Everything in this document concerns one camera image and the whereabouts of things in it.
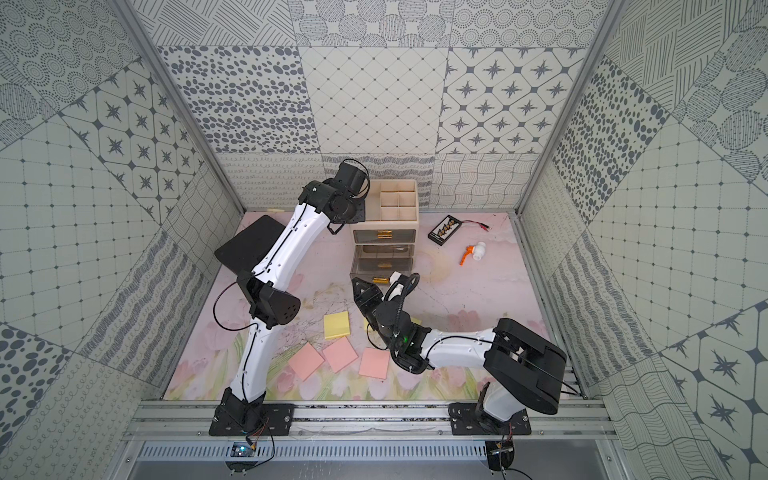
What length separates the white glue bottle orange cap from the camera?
106 centimetres

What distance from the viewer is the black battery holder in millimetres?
1130

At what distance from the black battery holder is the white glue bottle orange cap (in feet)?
0.28
